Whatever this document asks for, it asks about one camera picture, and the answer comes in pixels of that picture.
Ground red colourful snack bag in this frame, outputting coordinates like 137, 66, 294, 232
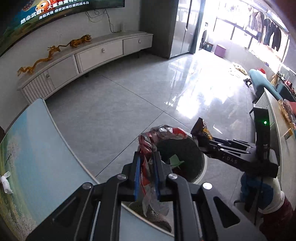
138, 125, 188, 217

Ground white tissue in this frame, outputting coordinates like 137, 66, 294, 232
1, 171, 14, 194

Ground green plastic bag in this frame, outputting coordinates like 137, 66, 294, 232
169, 155, 184, 169

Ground black lined trash bin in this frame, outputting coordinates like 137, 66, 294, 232
129, 133, 208, 232

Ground right hand blue white glove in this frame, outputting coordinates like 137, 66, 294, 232
240, 173, 285, 214

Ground teal sofa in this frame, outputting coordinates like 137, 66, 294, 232
249, 69, 295, 102

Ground landscape print table cover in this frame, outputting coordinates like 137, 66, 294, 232
0, 97, 174, 241

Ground purple storage box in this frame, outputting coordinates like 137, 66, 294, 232
214, 44, 226, 58

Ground white low tv cabinet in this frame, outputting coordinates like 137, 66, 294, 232
18, 32, 153, 104

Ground hanging dark clothes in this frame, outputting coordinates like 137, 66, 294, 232
246, 7, 281, 51

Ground golden tiger figurine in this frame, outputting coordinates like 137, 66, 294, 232
69, 35, 91, 48

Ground grey tall refrigerator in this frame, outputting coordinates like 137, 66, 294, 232
139, 0, 206, 59

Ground golden dragon figurine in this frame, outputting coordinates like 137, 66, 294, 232
17, 45, 68, 76

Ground tv power cable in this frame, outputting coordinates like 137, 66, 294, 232
85, 9, 123, 34

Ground wall mounted curved television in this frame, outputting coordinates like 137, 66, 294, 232
1, 0, 125, 55

